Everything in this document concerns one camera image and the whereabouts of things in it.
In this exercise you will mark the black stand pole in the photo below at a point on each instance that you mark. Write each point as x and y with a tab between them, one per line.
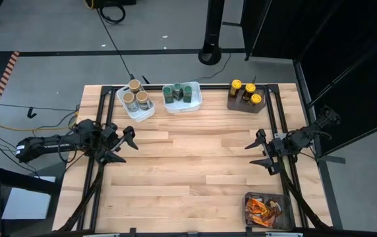
215	29

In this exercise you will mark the white board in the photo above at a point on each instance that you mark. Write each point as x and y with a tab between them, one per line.
27	204

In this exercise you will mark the small black hook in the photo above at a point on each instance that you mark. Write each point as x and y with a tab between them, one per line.
30	113

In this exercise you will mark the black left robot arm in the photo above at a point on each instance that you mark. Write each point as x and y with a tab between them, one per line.
50	145

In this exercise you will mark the smoky transparent plastic bin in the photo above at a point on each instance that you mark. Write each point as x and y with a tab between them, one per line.
287	224
238	105

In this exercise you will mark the grey metal bracket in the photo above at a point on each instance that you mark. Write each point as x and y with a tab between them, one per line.
331	159

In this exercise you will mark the black box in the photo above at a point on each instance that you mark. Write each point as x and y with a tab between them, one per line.
112	2

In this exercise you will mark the white plastic bin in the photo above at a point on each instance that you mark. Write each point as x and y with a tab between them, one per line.
140	116
182	107

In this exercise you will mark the black partition curtain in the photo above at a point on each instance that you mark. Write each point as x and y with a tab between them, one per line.
323	39

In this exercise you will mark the orange black hazard tape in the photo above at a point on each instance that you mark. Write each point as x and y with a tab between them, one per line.
2	85

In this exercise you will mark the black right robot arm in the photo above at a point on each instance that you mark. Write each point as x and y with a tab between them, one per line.
307	136

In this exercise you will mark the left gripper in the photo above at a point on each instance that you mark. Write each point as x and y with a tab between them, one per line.
107	138

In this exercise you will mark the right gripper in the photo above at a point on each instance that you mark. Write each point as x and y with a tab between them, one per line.
279	148

